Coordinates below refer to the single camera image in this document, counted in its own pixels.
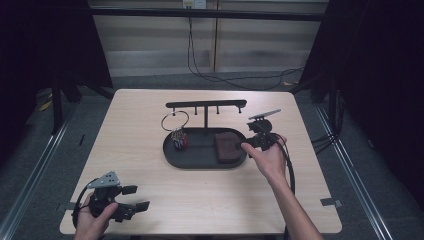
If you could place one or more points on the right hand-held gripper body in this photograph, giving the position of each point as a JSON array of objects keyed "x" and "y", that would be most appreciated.
[{"x": 263, "y": 133}]

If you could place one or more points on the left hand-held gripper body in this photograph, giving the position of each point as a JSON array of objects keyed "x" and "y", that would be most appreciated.
[{"x": 105, "y": 200}]

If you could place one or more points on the brown zip pouch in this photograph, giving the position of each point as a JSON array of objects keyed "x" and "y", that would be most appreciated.
[{"x": 228, "y": 146}]

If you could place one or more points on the black key holder stand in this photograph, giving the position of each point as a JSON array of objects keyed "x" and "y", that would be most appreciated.
[{"x": 205, "y": 156}]

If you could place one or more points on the person's left hand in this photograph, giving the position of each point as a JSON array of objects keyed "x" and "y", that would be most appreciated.
[{"x": 91, "y": 223}]

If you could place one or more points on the person's right hand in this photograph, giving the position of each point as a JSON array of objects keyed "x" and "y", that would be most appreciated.
[{"x": 270, "y": 160}]

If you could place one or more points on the grey tape piece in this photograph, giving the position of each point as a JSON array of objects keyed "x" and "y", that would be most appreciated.
[
  {"x": 331, "y": 202},
  {"x": 69, "y": 206}
]

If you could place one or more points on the small black floor item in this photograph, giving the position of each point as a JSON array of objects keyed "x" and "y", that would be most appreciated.
[{"x": 81, "y": 140}]

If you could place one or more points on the black stand leg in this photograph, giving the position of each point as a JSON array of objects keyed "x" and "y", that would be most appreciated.
[{"x": 56, "y": 106}]

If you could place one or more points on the yellow floor scrap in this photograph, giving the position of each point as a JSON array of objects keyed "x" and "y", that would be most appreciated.
[{"x": 45, "y": 105}]

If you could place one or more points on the black curtain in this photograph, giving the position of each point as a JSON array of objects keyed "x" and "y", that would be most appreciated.
[
  {"x": 40, "y": 50},
  {"x": 383, "y": 83}
]

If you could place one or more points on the black horizontal beam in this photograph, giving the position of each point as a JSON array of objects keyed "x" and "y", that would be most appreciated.
[{"x": 206, "y": 14}]

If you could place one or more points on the metal floor rail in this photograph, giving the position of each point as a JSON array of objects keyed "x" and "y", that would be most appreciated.
[
  {"x": 353, "y": 166},
  {"x": 36, "y": 166}
]

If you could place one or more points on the white wall socket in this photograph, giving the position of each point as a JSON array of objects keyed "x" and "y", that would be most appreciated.
[{"x": 194, "y": 3}]

